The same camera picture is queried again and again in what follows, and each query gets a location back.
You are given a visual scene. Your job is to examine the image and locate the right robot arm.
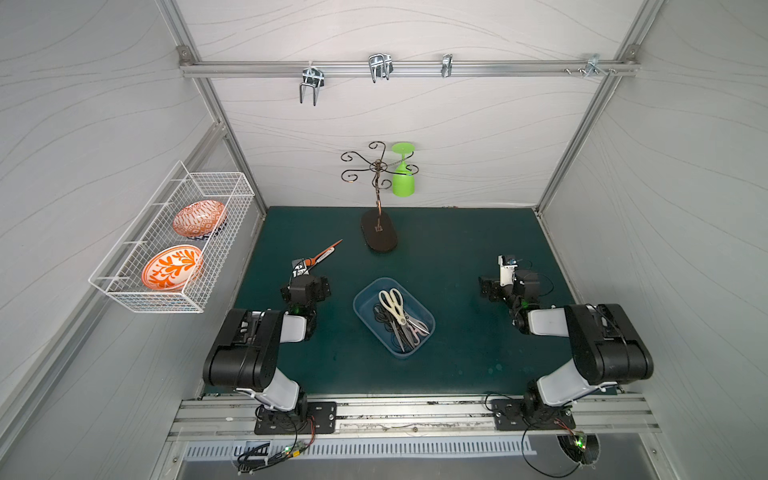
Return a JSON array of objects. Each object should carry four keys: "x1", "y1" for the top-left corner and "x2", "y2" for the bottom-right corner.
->
[{"x1": 478, "y1": 265, "x2": 654, "y2": 422}]

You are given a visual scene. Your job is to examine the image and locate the cream handled kitchen scissors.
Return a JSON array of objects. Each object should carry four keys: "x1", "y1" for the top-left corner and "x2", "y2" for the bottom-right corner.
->
[{"x1": 378, "y1": 288, "x2": 411, "y2": 350}]

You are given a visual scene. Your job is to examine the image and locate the blue plastic storage box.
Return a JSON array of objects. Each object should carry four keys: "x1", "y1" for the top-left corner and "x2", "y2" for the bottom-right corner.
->
[{"x1": 353, "y1": 277, "x2": 436, "y2": 359}]

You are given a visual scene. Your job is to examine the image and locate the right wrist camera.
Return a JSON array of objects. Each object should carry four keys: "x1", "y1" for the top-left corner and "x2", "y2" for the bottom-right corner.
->
[{"x1": 498, "y1": 255, "x2": 518, "y2": 287}]

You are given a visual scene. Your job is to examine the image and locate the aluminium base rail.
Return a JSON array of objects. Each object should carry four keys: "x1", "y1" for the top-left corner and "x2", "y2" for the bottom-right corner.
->
[{"x1": 167, "y1": 393, "x2": 661, "y2": 441}]

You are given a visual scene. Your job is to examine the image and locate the black cable right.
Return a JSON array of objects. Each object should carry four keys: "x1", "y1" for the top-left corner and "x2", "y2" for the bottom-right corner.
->
[{"x1": 518, "y1": 416, "x2": 601, "y2": 477}]

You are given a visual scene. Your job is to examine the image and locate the white wire basket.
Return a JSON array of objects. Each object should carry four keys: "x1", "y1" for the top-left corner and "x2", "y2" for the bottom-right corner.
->
[{"x1": 89, "y1": 162, "x2": 254, "y2": 314}]

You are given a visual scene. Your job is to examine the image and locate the red patterned bowl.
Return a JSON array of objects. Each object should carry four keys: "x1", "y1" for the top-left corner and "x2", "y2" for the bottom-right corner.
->
[{"x1": 171, "y1": 199, "x2": 227, "y2": 240}]

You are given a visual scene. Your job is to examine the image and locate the metal hook right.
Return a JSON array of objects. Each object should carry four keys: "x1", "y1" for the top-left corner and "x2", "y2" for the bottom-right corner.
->
[{"x1": 564, "y1": 54, "x2": 618, "y2": 79}]

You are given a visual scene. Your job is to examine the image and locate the aluminium top rail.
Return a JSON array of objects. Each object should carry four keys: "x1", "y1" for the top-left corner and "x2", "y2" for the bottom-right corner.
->
[{"x1": 180, "y1": 59, "x2": 641, "y2": 80}]

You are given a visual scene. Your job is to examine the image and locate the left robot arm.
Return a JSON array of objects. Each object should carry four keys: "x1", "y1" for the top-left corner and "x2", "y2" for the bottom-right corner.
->
[{"x1": 202, "y1": 275, "x2": 331, "y2": 420}]

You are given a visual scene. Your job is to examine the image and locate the orange plastic spoon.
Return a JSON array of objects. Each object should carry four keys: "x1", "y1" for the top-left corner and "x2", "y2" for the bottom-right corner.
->
[{"x1": 304, "y1": 240, "x2": 342, "y2": 269}]

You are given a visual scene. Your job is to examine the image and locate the metal hook centre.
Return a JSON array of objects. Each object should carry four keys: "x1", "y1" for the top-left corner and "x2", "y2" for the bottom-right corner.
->
[{"x1": 368, "y1": 53, "x2": 394, "y2": 83}]

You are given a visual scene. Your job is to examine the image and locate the small metal bracket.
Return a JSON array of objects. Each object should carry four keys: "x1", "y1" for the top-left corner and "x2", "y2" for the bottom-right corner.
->
[{"x1": 441, "y1": 54, "x2": 453, "y2": 78}]

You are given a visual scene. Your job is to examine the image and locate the green plastic goblet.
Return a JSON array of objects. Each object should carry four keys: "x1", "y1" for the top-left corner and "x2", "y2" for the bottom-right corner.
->
[{"x1": 392, "y1": 142, "x2": 415, "y2": 198}]

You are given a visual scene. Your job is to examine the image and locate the black cable bundle left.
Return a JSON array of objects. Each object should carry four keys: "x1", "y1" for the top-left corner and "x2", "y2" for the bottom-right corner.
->
[{"x1": 235, "y1": 413, "x2": 316, "y2": 475}]

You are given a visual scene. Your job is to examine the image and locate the copper cup holder stand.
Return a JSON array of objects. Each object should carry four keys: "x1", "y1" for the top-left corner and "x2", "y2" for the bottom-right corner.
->
[{"x1": 340, "y1": 141, "x2": 419, "y2": 253}]

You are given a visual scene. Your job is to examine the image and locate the orange floral bowl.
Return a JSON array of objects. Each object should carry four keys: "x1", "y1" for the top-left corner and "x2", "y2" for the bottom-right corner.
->
[{"x1": 141, "y1": 244, "x2": 203, "y2": 292}]

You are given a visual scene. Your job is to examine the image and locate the green table mat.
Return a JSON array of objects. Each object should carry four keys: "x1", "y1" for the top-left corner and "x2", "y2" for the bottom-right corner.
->
[{"x1": 235, "y1": 207, "x2": 572, "y2": 395}]

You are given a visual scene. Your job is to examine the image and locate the metal double hook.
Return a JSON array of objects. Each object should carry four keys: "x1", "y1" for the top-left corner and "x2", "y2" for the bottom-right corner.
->
[{"x1": 299, "y1": 66, "x2": 325, "y2": 106}]

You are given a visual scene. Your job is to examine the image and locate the black scissors large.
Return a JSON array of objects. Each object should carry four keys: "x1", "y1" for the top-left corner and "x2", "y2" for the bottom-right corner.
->
[{"x1": 372, "y1": 304, "x2": 396, "y2": 334}]

